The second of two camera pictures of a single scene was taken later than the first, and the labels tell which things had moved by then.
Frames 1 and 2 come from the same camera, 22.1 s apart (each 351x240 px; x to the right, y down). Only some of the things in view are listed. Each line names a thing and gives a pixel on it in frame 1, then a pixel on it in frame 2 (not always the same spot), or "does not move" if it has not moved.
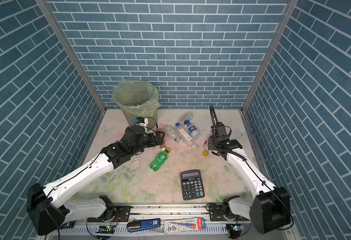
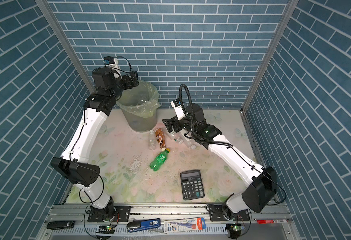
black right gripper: [210, 142] → [170, 124]
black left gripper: [159, 140] → [129, 85]
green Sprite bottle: [160, 159] does not move
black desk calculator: [192, 184] does not move
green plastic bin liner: [139, 96] does not move
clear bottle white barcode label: [187, 138] does not move
